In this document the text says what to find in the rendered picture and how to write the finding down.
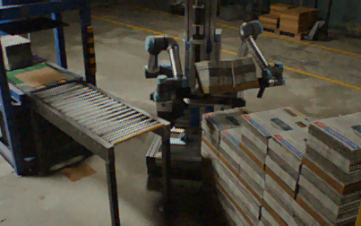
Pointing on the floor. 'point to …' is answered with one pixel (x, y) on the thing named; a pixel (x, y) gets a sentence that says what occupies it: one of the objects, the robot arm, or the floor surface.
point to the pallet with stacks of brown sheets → (289, 21)
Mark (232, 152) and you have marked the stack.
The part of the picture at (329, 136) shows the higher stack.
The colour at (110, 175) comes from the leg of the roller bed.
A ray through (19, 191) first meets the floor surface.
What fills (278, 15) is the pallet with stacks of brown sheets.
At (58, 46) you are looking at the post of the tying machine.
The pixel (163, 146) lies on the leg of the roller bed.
